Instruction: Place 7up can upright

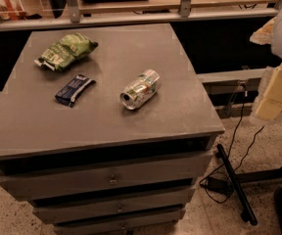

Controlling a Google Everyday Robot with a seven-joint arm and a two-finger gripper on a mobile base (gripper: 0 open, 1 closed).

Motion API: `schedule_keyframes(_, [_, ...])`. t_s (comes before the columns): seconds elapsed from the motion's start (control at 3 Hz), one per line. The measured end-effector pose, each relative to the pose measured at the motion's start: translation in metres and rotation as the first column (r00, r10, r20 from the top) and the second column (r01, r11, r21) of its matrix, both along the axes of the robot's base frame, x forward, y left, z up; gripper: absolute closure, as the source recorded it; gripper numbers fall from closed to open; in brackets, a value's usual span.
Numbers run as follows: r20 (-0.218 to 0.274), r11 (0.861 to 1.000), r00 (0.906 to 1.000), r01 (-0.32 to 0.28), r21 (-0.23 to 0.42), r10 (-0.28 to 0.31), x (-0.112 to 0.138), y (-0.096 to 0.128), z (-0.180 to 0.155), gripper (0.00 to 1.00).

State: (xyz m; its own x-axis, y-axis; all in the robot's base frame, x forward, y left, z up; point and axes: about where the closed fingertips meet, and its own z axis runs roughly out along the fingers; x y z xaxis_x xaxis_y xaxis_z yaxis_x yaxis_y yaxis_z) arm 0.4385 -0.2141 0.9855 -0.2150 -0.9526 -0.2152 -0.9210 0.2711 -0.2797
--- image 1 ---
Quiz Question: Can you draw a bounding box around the metal shelf frame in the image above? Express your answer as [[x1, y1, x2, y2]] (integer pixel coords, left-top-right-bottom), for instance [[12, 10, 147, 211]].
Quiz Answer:
[[0, 0, 282, 31]]

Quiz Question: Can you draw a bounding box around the grey drawer cabinet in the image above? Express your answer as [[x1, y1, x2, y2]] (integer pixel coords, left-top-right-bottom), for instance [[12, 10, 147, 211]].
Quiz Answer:
[[0, 23, 226, 235]]

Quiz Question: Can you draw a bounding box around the silver green 7up can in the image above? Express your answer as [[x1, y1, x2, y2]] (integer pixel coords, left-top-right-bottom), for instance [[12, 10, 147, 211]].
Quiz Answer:
[[119, 70, 162, 111]]

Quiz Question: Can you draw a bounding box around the red white bag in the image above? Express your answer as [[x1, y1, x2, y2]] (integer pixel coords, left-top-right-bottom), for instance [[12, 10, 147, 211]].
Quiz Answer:
[[0, 0, 27, 21]]

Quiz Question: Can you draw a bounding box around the grey drawer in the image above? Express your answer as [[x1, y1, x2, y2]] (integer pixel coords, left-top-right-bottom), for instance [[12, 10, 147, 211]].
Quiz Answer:
[[54, 207, 185, 235], [0, 151, 212, 201], [33, 186, 195, 224]]

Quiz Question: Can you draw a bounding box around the middle grey drawer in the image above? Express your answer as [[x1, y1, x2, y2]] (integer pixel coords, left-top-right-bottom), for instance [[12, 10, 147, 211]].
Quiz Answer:
[[33, 186, 195, 224]]

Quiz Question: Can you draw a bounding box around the top grey drawer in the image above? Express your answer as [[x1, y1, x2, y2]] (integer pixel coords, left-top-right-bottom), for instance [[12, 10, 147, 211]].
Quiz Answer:
[[0, 151, 212, 201]]

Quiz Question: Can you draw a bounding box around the black power adapter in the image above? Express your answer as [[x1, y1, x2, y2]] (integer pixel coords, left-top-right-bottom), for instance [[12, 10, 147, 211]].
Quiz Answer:
[[207, 177, 229, 195]]

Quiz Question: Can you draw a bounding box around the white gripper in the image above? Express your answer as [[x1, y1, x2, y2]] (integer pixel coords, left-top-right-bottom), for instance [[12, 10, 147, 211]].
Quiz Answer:
[[250, 9, 282, 125]]

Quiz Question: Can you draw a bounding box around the black metal table leg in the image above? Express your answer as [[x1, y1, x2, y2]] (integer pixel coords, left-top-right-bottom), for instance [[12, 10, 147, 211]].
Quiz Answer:
[[216, 144, 282, 225]]

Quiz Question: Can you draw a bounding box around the green chip bag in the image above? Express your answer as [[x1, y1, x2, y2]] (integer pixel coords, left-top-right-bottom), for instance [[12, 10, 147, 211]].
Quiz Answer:
[[34, 32, 98, 71]]

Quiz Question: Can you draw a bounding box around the bottom grey drawer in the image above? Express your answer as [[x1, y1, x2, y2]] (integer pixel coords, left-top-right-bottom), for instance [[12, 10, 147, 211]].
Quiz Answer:
[[54, 207, 185, 235]]

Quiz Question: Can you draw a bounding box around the dark blue snack packet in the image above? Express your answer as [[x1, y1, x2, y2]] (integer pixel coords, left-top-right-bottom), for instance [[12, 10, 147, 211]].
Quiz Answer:
[[55, 74, 96, 108]]

